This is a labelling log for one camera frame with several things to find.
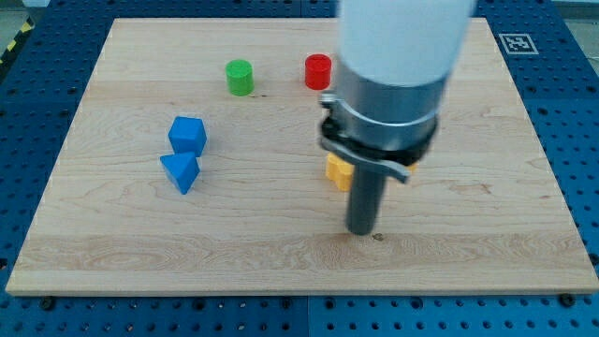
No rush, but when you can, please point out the white fiducial marker tag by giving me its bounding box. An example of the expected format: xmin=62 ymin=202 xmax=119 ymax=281
xmin=499 ymin=33 xmax=538 ymax=55

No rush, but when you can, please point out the green wooden cylinder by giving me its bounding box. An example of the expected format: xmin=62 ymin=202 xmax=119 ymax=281
xmin=225 ymin=59 xmax=254 ymax=96

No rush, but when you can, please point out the blue wooden cube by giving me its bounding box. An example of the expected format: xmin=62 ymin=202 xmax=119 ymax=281
xmin=168 ymin=116 xmax=207 ymax=157

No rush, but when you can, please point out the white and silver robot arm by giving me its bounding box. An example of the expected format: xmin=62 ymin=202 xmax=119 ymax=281
xmin=319 ymin=0 xmax=476 ymax=235

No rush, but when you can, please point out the yellow wooden block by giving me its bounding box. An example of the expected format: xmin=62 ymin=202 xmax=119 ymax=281
xmin=325 ymin=152 xmax=418 ymax=193

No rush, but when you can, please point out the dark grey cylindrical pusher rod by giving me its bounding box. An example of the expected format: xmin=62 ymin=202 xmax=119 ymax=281
xmin=345 ymin=166 xmax=387 ymax=236

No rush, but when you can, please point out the light wooden board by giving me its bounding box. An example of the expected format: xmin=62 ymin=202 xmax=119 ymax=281
xmin=7 ymin=19 xmax=598 ymax=297

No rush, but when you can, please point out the red wooden cylinder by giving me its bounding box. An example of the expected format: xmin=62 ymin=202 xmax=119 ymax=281
xmin=304 ymin=53 xmax=332 ymax=90

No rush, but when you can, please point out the blue wooden triangular prism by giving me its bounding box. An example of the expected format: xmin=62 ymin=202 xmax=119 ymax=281
xmin=160 ymin=152 xmax=200 ymax=195

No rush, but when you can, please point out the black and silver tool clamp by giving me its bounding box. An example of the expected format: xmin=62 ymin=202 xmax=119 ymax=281
xmin=319 ymin=92 xmax=438 ymax=183

